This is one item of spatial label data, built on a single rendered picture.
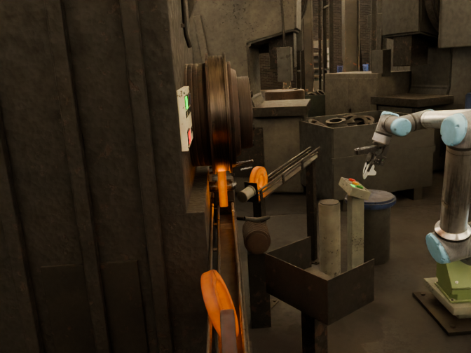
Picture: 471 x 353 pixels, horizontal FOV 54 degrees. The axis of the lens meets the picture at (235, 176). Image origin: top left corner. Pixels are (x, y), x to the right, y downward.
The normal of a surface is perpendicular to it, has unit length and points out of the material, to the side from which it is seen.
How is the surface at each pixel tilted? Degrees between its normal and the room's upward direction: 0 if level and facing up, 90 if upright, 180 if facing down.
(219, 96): 68
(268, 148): 90
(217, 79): 52
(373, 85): 90
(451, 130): 92
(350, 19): 90
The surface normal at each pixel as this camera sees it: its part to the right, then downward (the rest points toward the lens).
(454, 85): 0.37, 0.20
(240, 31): -0.21, 0.25
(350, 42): 0.04, 0.24
